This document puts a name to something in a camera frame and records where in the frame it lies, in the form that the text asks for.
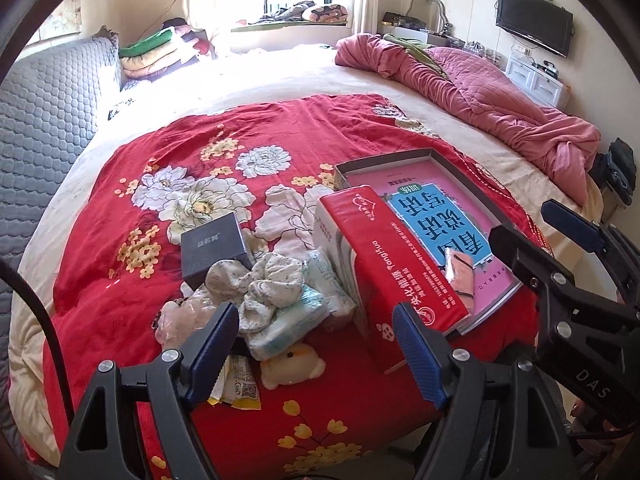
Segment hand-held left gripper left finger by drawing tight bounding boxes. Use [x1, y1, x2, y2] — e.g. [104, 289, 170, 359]
[59, 301, 241, 480]

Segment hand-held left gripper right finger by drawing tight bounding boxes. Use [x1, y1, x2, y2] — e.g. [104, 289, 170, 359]
[391, 302, 566, 480]

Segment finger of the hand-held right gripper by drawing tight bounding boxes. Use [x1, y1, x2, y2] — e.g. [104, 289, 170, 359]
[541, 199, 640, 311]
[488, 224, 581, 306]

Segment soft tissue pack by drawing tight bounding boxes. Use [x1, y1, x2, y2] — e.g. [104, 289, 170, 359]
[246, 287, 332, 362]

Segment cream plush toy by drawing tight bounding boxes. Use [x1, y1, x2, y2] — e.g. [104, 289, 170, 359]
[260, 342, 326, 391]

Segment red tissue box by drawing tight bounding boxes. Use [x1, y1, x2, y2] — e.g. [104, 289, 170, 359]
[314, 186, 471, 373]

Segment white floral scrunchie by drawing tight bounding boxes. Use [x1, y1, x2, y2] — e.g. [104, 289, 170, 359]
[205, 252, 306, 336]

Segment grey cardboard tray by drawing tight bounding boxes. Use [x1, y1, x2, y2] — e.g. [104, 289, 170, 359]
[332, 147, 523, 336]

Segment yellow snack packet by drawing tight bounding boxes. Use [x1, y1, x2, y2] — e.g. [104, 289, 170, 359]
[210, 352, 263, 408]

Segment pink pouch with black band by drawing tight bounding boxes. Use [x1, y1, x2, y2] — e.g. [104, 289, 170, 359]
[442, 251, 478, 316]

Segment dark bag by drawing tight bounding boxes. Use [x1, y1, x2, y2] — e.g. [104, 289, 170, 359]
[587, 137, 636, 206]

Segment pink and blue book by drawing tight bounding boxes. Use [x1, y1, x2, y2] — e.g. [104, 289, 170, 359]
[345, 157, 523, 336]

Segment black square box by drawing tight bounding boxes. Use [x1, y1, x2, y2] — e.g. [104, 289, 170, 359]
[180, 211, 256, 288]

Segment white drawer cabinet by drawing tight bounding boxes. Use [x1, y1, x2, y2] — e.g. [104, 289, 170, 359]
[505, 55, 571, 108]

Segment pink quilted duvet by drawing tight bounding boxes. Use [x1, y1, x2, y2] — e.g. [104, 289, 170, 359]
[334, 32, 602, 207]

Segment red floral blanket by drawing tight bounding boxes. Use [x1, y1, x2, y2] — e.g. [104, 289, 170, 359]
[42, 92, 556, 480]

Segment green cloth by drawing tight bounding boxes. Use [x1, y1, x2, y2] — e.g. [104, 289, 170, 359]
[385, 34, 436, 55]

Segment vanity mirror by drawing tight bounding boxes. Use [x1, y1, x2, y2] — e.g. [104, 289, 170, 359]
[410, 0, 448, 28]

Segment dark cosmetic case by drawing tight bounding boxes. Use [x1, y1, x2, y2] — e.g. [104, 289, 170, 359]
[380, 10, 427, 32]

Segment grey quilted headboard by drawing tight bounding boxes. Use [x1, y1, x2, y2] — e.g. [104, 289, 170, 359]
[0, 35, 123, 456]

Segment bed with cream sheet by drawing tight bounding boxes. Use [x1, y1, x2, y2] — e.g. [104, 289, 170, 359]
[10, 42, 608, 466]

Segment stack of folded blankets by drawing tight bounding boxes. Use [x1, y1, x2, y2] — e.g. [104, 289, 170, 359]
[118, 17, 216, 81]

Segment patterned pillow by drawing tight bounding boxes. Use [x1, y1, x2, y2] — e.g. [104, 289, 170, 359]
[260, 2, 351, 23]

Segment green window seat cushion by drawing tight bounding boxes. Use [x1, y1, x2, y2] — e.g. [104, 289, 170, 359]
[231, 19, 351, 34]

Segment black cable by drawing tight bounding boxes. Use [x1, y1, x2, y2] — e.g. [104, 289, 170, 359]
[0, 258, 68, 411]

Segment black wall television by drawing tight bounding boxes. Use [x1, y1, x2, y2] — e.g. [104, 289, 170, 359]
[495, 0, 574, 58]

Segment floral wall painting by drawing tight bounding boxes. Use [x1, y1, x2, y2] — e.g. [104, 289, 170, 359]
[37, 0, 83, 41]

